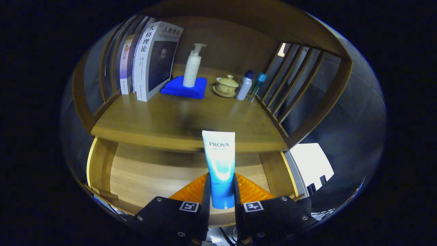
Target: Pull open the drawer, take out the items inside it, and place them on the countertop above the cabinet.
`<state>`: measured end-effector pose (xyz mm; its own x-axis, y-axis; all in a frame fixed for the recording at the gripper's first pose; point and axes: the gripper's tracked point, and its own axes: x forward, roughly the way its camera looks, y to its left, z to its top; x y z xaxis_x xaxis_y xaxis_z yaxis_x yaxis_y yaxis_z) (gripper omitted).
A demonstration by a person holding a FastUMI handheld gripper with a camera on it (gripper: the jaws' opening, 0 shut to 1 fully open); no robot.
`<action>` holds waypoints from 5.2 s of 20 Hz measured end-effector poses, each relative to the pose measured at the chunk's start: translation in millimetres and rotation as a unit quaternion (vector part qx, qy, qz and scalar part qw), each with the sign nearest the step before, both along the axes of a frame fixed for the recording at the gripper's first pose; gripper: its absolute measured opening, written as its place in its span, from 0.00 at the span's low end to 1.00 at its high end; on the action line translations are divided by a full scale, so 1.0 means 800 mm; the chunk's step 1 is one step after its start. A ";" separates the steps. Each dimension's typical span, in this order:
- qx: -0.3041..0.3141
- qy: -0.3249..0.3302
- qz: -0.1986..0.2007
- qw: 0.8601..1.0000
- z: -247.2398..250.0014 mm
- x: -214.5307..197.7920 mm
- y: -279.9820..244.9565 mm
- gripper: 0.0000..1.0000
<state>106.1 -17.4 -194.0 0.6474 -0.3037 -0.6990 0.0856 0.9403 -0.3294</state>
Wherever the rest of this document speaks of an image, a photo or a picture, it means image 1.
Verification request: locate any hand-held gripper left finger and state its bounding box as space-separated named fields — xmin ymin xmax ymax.
xmin=128 ymin=173 xmax=212 ymax=246

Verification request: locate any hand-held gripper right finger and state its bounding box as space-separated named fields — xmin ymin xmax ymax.
xmin=233 ymin=173 xmax=318 ymax=245

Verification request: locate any blue cosmetic tube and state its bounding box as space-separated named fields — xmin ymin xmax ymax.
xmin=201 ymin=130 xmax=237 ymax=209

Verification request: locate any wooden drawer with black knob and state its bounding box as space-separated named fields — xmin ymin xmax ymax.
xmin=85 ymin=137 xmax=306 ymax=228

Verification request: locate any white drawer unit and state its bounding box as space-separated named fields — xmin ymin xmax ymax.
xmin=285 ymin=143 xmax=335 ymax=197

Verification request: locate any wooden countertop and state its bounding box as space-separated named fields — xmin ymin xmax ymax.
xmin=90 ymin=63 xmax=289 ymax=153

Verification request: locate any wooden cabinet with slatted sides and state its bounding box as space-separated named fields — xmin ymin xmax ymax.
xmin=70 ymin=0 xmax=354 ymax=228

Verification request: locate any folded blue cloth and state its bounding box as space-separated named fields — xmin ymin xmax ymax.
xmin=160 ymin=76 xmax=208 ymax=99

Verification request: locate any beige lidded teacup with saucer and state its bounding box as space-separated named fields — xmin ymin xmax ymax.
xmin=212 ymin=75 xmax=239 ymax=98

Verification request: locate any white bottle with dark cap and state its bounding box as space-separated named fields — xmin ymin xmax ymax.
xmin=235 ymin=70 xmax=255 ymax=101

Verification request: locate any teal slim bottle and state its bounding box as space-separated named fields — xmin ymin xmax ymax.
xmin=246 ymin=72 xmax=267 ymax=103

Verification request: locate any white pump bottle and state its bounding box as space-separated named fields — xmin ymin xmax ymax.
xmin=183 ymin=43 xmax=207 ymax=88

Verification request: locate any black backdrop cloth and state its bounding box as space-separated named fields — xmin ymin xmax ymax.
xmin=61 ymin=20 xmax=386 ymax=212

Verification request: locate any thick white book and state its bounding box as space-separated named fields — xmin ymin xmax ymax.
xmin=132 ymin=21 xmax=184 ymax=102

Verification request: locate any thin purple book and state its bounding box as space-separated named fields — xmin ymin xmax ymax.
xmin=119 ymin=34 xmax=135 ymax=95

